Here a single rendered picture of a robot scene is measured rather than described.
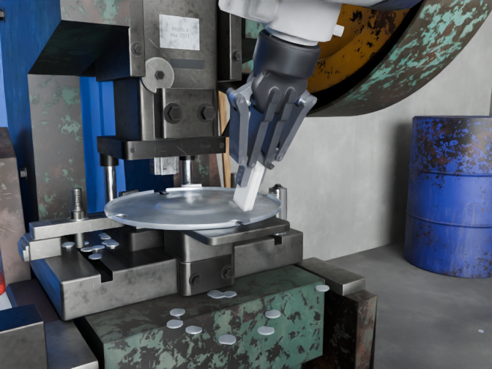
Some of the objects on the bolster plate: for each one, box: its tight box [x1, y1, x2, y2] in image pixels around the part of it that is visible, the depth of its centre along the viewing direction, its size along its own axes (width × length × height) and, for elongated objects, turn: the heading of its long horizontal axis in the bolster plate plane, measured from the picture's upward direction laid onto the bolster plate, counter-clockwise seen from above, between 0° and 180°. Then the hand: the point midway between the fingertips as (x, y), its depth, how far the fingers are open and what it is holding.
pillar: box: [182, 160, 193, 184], centre depth 96 cm, size 2×2×14 cm
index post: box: [269, 184, 287, 236], centre depth 86 cm, size 3×3×10 cm
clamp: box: [18, 188, 124, 261], centre depth 78 cm, size 6×17×10 cm, turn 124°
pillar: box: [103, 166, 117, 205], centre depth 87 cm, size 2×2×14 cm
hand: (248, 184), depth 62 cm, fingers closed
